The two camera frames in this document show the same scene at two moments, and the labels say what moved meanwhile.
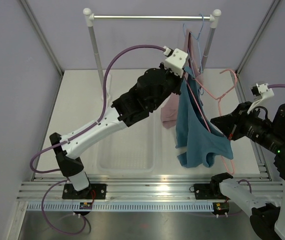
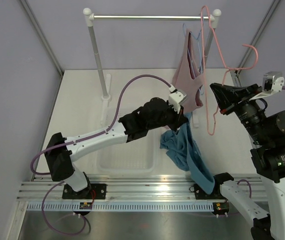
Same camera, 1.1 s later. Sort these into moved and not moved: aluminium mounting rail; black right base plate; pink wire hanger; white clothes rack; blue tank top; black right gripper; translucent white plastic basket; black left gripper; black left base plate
Moved: blue tank top; pink wire hanger; black right gripper; black left gripper
Not moved: black right base plate; aluminium mounting rail; translucent white plastic basket; black left base plate; white clothes rack
